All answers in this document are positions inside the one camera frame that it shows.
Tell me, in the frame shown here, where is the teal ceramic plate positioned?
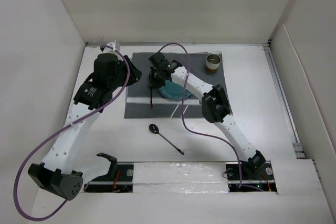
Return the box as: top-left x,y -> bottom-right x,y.
158,80 -> 192,100

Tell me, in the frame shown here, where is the dark metal fork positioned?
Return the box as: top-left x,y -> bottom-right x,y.
149,83 -> 153,109

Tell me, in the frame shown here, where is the grey striped cloth placemat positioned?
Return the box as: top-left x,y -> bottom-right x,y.
124,52 -> 226,119

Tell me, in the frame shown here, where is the steel cup with white sleeve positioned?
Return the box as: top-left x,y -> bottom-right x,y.
205,54 -> 222,72

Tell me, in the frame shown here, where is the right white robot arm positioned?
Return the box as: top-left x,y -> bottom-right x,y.
149,52 -> 266,180

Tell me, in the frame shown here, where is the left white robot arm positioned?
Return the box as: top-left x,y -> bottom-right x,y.
28,45 -> 142,201

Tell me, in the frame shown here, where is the dark metal spoon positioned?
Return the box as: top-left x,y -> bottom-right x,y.
149,124 -> 184,155

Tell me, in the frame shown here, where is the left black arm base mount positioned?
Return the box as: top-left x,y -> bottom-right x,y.
83,163 -> 134,193

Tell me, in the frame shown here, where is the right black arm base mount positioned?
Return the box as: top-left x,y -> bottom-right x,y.
222,161 -> 277,193

